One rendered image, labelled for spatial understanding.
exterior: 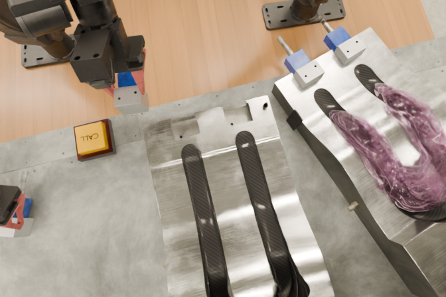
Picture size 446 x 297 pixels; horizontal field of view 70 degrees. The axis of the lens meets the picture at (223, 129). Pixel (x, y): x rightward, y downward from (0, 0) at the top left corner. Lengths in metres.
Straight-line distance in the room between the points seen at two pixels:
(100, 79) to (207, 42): 0.40
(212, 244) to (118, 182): 0.26
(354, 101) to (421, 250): 0.30
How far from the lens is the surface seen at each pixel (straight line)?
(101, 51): 0.46
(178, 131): 0.66
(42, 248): 0.80
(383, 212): 0.69
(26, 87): 0.90
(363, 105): 0.72
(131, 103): 0.60
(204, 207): 0.62
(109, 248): 0.74
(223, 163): 0.62
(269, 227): 0.60
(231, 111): 0.67
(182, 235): 0.61
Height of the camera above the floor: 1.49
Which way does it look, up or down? 75 degrees down
